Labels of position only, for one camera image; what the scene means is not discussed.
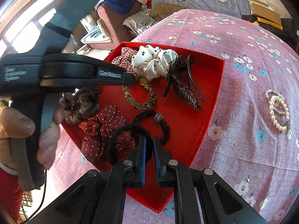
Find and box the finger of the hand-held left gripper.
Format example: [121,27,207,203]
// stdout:
[39,69,129,94]
[41,53,136,85]

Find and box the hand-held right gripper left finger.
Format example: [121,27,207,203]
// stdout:
[28,136,148,224]

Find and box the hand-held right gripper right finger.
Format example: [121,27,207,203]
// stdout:
[152,137,269,224]

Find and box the brown scrunchie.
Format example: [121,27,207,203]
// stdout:
[61,87,104,122]

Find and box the plaid scrunchie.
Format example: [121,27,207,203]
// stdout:
[111,47,139,74]

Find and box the black hair tie with bead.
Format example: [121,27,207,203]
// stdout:
[132,109,171,145]

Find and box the plain black hair tie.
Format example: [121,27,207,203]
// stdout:
[108,123,152,167]

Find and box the red box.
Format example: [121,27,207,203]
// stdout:
[59,41,226,214]

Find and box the red dotted scrunchie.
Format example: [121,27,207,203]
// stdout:
[79,105,139,163]

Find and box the white dotted scrunchie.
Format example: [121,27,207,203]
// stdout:
[131,44,179,78]

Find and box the leopard hair tie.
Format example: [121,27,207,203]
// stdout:
[122,73,157,111]

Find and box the black feathered hair clip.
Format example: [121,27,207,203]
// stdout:
[163,55,204,112]

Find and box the pink armchair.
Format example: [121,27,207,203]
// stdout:
[80,4,132,51]

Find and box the window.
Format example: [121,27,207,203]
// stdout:
[0,0,74,60]

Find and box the grey pillow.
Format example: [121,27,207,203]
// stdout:
[122,9,160,37]

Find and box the blue cloth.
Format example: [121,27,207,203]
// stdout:
[96,0,139,16]

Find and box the grey checked quilt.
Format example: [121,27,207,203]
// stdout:
[151,0,252,19]

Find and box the yellow cloth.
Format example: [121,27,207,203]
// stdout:
[253,16,284,30]

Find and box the cardboard box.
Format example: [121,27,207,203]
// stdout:
[249,2,282,27]

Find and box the black cable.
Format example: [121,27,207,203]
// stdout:
[25,169,47,223]

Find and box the pearl bracelet with green bead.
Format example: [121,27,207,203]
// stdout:
[268,95,291,133]

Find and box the small pearl bracelet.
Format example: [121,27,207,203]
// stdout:
[265,89,286,103]

